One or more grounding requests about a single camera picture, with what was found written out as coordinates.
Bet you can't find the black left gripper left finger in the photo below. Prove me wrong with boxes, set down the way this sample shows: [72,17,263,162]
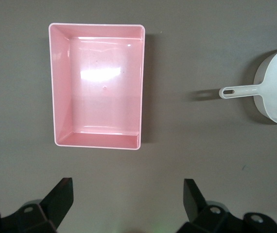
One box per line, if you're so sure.
[0,177,74,233]

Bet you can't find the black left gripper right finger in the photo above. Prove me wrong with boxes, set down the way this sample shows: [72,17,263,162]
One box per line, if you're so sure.
[177,178,277,233]

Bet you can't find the pink plastic bin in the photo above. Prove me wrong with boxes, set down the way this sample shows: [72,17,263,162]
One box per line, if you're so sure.
[48,22,146,151]

